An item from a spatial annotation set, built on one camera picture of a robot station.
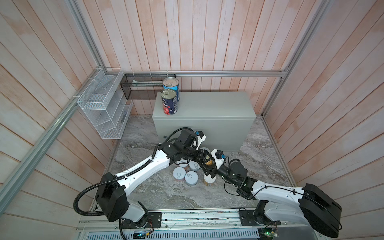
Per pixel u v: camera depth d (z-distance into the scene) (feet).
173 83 2.38
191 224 2.40
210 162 2.39
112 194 1.31
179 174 2.74
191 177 2.69
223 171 2.24
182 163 2.10
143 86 3.42
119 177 1.40
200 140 2.28
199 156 2.15
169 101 2.20
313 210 1.37
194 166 2.82
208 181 2.62
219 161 2.17
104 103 2.25
